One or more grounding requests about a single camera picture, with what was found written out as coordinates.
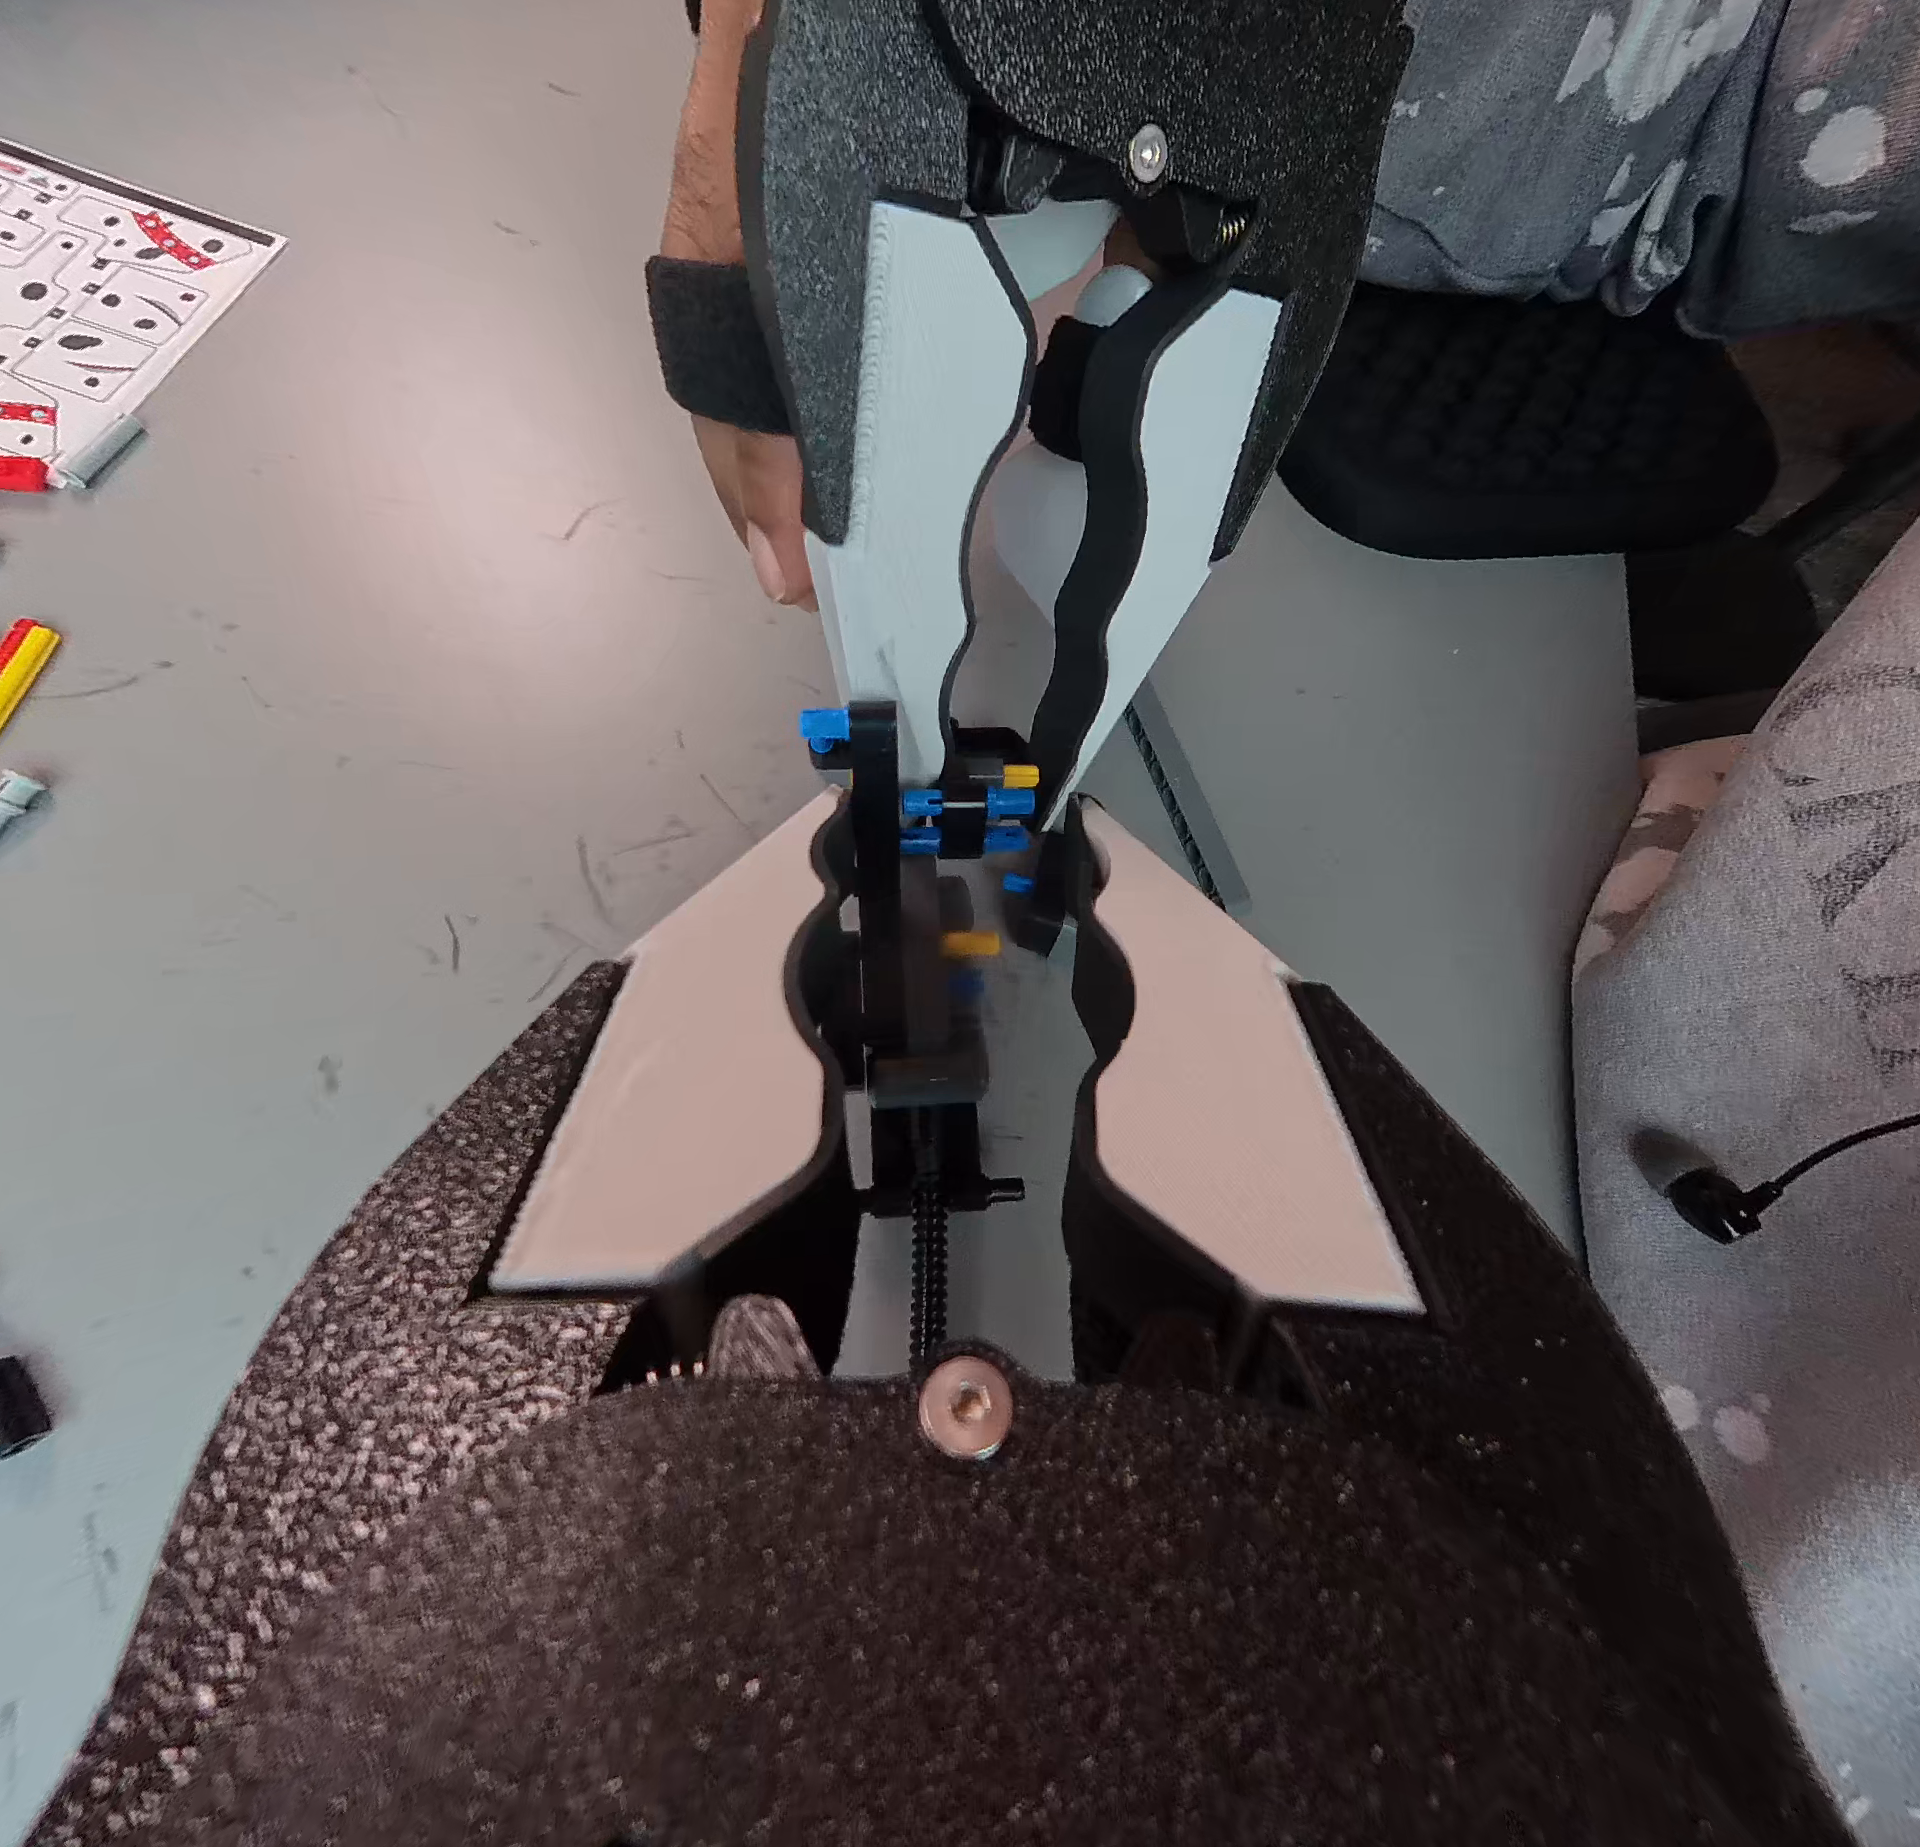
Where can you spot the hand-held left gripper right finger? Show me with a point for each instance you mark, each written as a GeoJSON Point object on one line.
{"type": "Point", "coordinates": [1246, 1128]}

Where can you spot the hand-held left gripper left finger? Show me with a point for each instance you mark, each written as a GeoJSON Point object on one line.
{"type": "Point", "coordinates": [677, 1112]}

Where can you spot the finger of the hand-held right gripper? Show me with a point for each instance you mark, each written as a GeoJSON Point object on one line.
{"type": "Point", "coordinates": [907, 453]}
{"type": "Point", "coordinates": [1187, 438]}

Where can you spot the black brick frame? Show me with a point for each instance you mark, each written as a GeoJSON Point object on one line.
{"type": "Point", "coordinates": [878, 947]}

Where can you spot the small grey black brick assembly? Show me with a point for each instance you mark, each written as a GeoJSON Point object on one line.
{"type": "Point", "coordinates": [982, 797]}

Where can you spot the person's right forearm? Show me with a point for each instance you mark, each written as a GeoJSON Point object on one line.
{"type": "Point", "coordinates": [1621, 108]}

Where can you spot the person's right hand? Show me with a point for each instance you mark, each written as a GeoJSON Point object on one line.
{"type": "Point", "coordinates": [767, 528]}

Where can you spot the black angled beam, blue pin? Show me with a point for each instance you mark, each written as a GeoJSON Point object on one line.
{"type": "Point", "coordinates": [1038, 918]}

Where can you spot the black mesh chair armrest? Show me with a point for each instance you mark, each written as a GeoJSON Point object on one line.
{"type": "Point", "coordinates": [1501, 422]}

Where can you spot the person's torso in grey sweatshirt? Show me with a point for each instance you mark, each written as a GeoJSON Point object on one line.
{"type": "Point", "coordinates": [1771, 977]}

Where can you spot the light grey toy connector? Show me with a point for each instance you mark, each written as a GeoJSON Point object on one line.
{"type": "Point", "coordinates": [19, 797]}

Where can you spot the yellow toy axle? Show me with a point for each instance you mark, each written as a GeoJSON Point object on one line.
{"type": "Point", "coordinates": [34, 674]}

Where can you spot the white sticker sheet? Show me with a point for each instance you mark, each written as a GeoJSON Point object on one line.
{"type": "Point", "coordinates": [122, 288]}

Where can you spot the pale grey toy connector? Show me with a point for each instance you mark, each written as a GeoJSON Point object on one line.
{"type": "Point", "coordinates": [97, 453]}

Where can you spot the pile of red white pieces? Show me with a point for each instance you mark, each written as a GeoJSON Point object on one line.
{"type": "Point", "coordinates": [17, 473]}

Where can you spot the black office chair frame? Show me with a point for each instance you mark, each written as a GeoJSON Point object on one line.
{"type": "Point", "coordinates": [1727, 632]}

